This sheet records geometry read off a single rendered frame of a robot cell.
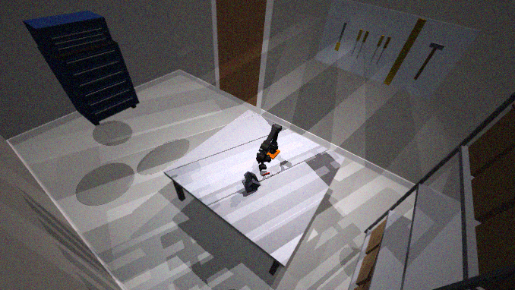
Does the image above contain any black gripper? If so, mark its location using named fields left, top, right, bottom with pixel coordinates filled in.
left=258, top=157, right=267, bottom=172

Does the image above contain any grey square panel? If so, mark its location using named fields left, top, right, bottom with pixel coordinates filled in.
left=242, top=171, right=261, bottom=193

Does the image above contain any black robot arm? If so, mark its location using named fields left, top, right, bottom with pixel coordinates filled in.
left=256, top=124, right=282, bottom=163

